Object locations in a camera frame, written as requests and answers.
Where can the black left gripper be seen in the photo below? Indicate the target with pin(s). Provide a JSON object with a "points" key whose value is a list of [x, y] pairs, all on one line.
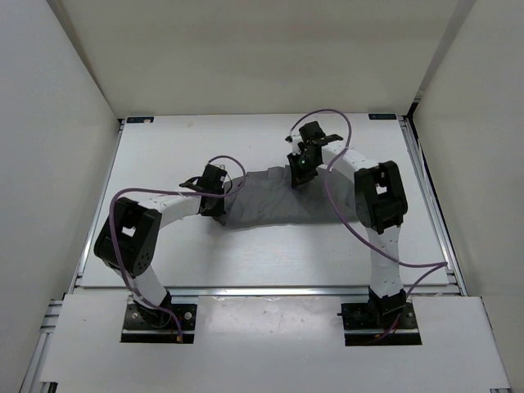
{"points": [[218, 210]]}

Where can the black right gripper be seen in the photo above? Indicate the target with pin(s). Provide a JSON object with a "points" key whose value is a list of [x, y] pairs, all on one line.
{"points": [[298, 176]]}

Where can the grey pleated skirt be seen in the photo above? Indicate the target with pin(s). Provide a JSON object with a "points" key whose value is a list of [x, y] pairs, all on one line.
{"points": [[267, 199]]}

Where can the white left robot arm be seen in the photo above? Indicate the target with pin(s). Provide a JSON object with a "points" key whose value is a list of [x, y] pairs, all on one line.
{"points": [[127, 241]]}

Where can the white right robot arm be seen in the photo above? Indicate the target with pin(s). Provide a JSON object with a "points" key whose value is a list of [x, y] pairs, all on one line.
{"points": [[380, 206]]}

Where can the blue right corner label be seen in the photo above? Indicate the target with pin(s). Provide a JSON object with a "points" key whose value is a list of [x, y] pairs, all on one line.
{"points": [[381, 116]]}

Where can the blue corner label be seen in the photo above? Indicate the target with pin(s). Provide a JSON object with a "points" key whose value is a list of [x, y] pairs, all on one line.
{"points": [[139, 119], [381, 116]]}

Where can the blue left corner label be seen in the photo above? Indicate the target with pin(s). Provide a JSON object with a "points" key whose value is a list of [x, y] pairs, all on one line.
{"points": [[139, 119]]}

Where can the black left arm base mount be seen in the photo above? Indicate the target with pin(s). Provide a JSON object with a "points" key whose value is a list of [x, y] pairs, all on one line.
{"points": [[151, 326]]}

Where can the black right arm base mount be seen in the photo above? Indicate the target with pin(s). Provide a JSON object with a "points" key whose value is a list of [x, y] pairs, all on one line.
{"points": [[362, 328]]}

